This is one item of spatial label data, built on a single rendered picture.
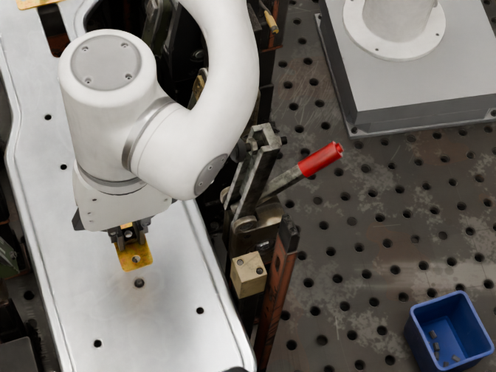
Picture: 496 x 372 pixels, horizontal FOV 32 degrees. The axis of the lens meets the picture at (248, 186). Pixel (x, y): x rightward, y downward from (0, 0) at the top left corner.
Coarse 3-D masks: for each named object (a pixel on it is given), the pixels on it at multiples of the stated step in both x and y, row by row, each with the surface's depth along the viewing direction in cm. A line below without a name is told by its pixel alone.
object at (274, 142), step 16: (256, 128) 94; (240, 144) 92; (256, 144) 93; (272, 144) 93; (240, 160) 93; (256, 160) 95; (272, 160) 95; (240, 176) 101; (256, 176) 97; (240, 192) 104; (256, 192) 100; (224, 208) 108; (240, 208) 102
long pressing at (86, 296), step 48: (0, 0) 128; (96, 0) 129; (0, 48) 124; (48, 48) 124; (48, 96) 120; (48, 144) 116; (48, 192) 113; (48, 240) 109; (96, 240) 110; (192, 240) 110; (48, 288) 106; (96, 288) 106; (144, 288) 107; (192, 288) 107; (96, 336) 103; (144, 336) 104; (192, 336) 104; (240, 336) 104
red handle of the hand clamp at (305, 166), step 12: (336, 144) 102; (312, 156) 102; (324, 156) 101; (336, 156) 101; (300, 168) 102; (312, 168) 102; (276, 180) 104; (288, 180) 103; (264, 192) 104; (276, 192) 104
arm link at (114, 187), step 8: (80, 168) 83; (88, 176) 83; (88, 184) 84; (96, 184) 83; (104, 184) 82; (112, 184) 82; (120, 184) 82; (128, 184) 83; (136, 184) 83; (144, 184) 84; (104, 192) 84; (112, 192) 84; (120, 192) 84; (128, 192) 84
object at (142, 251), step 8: (128, 224) 103; (128, 232) 102; (128, 240) 101; (136, 240) 101; (128, 248) 101; (136, 248) 101; (144, 248) 101; (120, 256) 101; (128, 256) 101; (144, 256) 101; (120, 264) 100; (128, 264) 100; (136, 264) 100; (144, 264) 100
